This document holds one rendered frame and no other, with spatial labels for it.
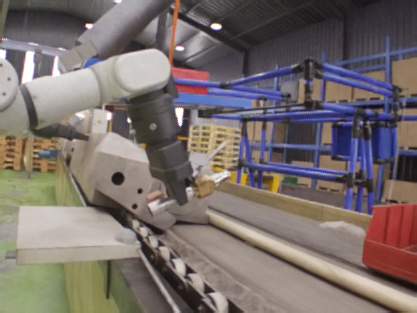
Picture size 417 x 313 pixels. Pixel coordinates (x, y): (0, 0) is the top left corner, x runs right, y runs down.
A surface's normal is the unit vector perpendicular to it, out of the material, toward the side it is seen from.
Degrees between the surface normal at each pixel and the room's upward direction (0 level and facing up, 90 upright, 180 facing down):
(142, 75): 84
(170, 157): 90
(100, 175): 90
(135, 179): 90
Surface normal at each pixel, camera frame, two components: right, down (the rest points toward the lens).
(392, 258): -0.86, 0.00
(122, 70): 0.68, -0.02
